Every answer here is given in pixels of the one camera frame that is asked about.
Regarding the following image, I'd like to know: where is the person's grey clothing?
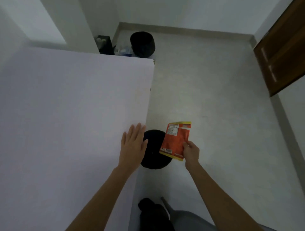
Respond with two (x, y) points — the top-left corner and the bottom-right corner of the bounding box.
(161, 196), (278, 231)

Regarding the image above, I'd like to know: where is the person's left hand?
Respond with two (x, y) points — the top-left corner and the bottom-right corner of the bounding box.
(118, 122), (149, 176)

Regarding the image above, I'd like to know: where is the black round stool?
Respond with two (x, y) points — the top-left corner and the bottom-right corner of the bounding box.
(140, 129), (173, 170)

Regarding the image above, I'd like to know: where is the person's right forearm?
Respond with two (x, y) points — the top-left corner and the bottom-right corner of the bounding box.
(186, 162), (265, 231)

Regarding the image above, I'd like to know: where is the crumpled clear plastic bag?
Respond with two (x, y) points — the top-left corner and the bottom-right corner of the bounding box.
(114, 45), (133, 57)

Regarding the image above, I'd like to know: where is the large dark object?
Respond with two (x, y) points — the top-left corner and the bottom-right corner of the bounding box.
(130, 31), (156, 58)

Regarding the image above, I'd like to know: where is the person's black clothing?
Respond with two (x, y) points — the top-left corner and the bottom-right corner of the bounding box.
(138, 197), (176, 231)

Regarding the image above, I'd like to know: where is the brown wooden door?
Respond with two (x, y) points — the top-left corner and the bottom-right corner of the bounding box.
(253, 0), (305, 97)

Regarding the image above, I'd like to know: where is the black object on floor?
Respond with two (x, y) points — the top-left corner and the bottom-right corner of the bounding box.
(95, 35), (115, 56)

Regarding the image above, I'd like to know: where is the orange salted almonds bag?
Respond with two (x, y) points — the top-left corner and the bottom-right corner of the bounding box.
(159, 121), (192, 162)

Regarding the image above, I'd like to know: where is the person's left forearm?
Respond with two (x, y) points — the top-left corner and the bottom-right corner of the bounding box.
(65, 166), (134, 231)

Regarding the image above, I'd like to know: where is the person's right hand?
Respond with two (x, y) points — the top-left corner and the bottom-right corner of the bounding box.
(183, 140), (200, 171)

